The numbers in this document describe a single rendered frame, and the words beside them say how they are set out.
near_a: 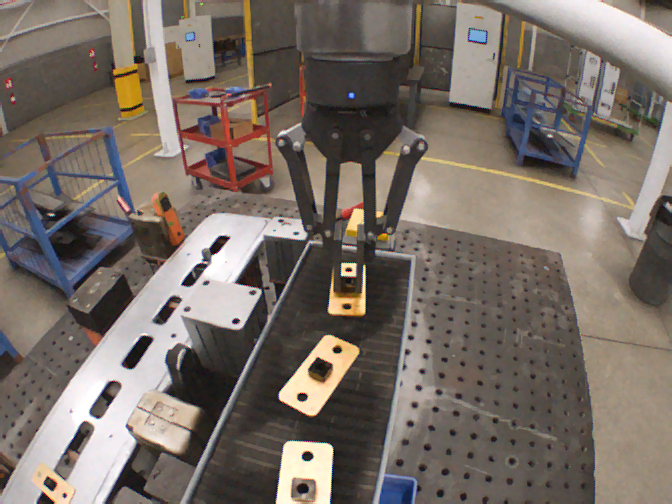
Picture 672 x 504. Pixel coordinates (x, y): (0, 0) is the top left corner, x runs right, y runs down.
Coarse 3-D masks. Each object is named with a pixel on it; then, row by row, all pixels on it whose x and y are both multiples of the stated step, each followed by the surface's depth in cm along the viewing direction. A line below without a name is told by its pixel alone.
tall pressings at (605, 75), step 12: (588, 60) 541; (600, 60) 529; (588, 72) 555; (600, 72) 556; (612, 72) 527; (588, 84) 569; (600, 84) 570; (612, 84) 556; (588, 96) 582; (600, 96) 569; (612, 96) 555; (600, 108) 582; (612, 108) 570
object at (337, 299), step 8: (344, 264) 42; (352, 264) 42; (344, 272) 41; (352, 272) 41; (344, 280) 39; (352, 280) 39; (344, 288) 38; (352, 288) 38; (336, 296) 38; (344, 296) 38; (352, 296) 38; (360, 296) 38; (336, 304) 37; (344, 304) 37; (352, 304) 37; (360, 304) 37; (336, 312) 36; (344, 312) 36; (352, 312) 36; (360, 312) 36
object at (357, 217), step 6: (354, 210) 53; (360, 210) 53; (354, 216) 52; (360, 216) 52; (378, 216) 52; (354, 222) 50; (360, 222) 50; (348, 228) 49; (354, 228) 49; (348, 234) 50; (354, 234) 49; (384, 234) 48; (384, 240) 49
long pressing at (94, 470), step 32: (224, 224) 80; (256, 224) 80; (192, 256) 70; (224, 256) 70; (160, 288) 62; (192, 288) 62; (128, 320) 55; (96, 352) 49; (128, 352) 50; (160, 352) 50; (96, 384) 44; (128, 384) 45; (160, 384) 45; (64, 416) 38; (128, 416) 40; (32, 448) 32; (64, 448) 34; (96, 448) 35; (128, 448) 36; (96, 480) 31
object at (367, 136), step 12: (360, 132) 27; (372, 132) 27; (360, 144) 27; (372, 144) 27; (372, 156) 28; (372, 168) 29; (372, 180) 30; (372, 192) 31; (372, 204) 32; (372, 216) 32; (372, 228) 33; (372, 240) 33
